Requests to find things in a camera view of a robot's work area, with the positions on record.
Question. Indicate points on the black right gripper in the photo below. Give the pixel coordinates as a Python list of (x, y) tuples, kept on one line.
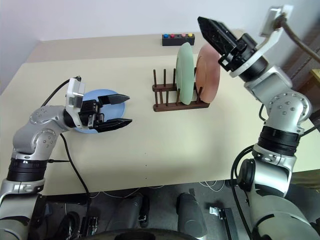
[(237, 57)]

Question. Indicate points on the green plate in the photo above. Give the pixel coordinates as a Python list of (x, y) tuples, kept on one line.
[(185, 75)]

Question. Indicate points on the blue plate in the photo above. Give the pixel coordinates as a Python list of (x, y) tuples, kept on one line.
[(112, 111)]

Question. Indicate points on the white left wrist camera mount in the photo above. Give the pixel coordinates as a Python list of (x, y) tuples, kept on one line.
[(72, 87)]

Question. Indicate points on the red plate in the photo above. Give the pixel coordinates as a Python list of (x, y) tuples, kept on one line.
[(207, 80)]

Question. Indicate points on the black button box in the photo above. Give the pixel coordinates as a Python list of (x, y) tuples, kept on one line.
[(175, 42)]

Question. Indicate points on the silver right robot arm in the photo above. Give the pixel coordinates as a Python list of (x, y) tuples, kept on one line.
[(287, 105)]

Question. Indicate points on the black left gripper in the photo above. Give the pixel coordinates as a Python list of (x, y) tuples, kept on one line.
[(87, 110)]

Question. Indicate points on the brown wooden dish rack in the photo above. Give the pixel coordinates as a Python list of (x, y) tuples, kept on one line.
[(175, 108)]

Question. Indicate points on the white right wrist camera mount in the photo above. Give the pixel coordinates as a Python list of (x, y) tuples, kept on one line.
[(275, 35)]

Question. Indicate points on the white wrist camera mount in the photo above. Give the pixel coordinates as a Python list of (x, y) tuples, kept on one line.
[(275, 35), (72, 87)]

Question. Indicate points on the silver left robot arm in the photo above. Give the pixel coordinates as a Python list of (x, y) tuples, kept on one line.
[(30, 135)]

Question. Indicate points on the black curved rim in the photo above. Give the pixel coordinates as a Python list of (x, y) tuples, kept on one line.
[(150, 235)]

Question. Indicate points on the black metal floor bracket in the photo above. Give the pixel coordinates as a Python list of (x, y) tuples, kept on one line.
[(226, 222)]

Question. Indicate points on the dark blue perforated partition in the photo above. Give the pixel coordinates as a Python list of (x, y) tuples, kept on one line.
[(302, 75)]

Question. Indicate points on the yellow wooden side table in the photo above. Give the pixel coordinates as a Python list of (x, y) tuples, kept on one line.
[(316, 76)]

